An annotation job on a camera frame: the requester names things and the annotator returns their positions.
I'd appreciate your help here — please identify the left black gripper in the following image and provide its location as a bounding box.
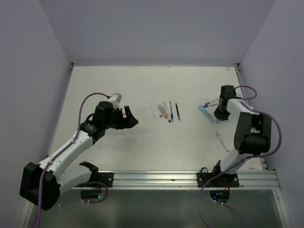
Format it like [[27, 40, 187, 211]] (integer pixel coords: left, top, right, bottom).
[[103, 105, 138, 130]]

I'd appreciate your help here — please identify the dark blue capped marker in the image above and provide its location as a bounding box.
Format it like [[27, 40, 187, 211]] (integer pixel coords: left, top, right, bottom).
[[163, 102, 171, 123]]

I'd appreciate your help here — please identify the dark blue ballpoint pen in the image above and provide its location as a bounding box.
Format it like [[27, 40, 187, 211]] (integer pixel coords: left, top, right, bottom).
[[169, 101, 174, 123]]

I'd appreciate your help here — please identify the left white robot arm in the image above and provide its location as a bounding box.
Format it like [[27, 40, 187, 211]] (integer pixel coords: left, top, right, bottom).
[[19, 101, 139, 211]]

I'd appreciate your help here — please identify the black pen near left arm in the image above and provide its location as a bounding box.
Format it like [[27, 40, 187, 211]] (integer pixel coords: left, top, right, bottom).
[[175, 103, 181, 122]]

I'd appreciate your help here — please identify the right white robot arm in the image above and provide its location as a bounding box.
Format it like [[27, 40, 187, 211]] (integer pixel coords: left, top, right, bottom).
[[211, 85, 272, 187]]

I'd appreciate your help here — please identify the thick light blue marker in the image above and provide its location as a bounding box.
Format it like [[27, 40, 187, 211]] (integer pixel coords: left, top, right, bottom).
[[198, 105, 219, 123]]

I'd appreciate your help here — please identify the pink ended marker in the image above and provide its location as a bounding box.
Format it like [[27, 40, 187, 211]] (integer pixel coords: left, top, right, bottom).
[[215, 131, 229, 152]]

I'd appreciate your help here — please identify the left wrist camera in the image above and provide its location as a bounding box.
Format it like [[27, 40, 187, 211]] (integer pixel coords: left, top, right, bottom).
[[107, 93, 122, 109]]

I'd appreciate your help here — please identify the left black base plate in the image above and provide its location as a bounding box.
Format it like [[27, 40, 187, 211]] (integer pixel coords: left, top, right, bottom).
[[95, 172, 114, 188]]

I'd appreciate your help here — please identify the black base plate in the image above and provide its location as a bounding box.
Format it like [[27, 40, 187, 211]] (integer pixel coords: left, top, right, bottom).
[[95, 172, 114, 188], [196, 172, 240, 188]]

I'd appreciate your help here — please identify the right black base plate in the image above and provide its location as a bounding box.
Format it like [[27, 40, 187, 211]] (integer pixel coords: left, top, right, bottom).
[[196, 172, 240, 188]]

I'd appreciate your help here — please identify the aluminium mounting rail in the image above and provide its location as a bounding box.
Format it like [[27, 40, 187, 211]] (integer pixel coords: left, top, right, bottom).
[[56, 167, 280, 192]]

